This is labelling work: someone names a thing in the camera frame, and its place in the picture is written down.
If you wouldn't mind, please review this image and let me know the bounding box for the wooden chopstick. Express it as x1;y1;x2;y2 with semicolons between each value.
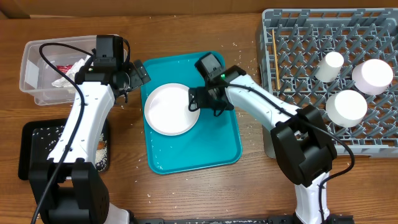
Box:
272;29;280;90

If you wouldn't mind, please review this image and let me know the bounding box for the teal serving tray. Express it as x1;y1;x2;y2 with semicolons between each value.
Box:
141;52;243;175

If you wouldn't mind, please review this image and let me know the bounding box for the large white plate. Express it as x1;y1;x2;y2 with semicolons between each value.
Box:
144;83;200;136

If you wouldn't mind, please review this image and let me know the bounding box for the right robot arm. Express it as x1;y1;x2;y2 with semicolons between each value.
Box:
188;53;337;223

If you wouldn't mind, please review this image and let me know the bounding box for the red snack wrapper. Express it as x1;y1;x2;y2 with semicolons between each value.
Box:
57;65;73;73

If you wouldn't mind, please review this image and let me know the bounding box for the white rice pile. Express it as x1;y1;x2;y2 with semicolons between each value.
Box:
30;124;109;172

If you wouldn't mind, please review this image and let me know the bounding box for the black plastic tray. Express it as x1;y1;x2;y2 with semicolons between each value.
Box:
18;118;110;180

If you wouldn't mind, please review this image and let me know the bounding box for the grey dishwasher rack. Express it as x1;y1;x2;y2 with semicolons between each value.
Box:
256;8;397;158

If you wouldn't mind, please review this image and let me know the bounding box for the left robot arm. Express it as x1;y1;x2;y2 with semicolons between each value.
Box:
29;35;150;223

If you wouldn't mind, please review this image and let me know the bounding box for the brown carrot stick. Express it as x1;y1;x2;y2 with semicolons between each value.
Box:
97;141;106;150

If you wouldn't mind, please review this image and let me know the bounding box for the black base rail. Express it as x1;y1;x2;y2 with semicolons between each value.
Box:
131;215;300;224

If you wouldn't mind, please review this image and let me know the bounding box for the small white cup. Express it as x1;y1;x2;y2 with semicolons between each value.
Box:
315;52;344;83

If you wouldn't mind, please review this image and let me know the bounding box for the white bowl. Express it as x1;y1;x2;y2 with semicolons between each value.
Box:
352;59;393;95

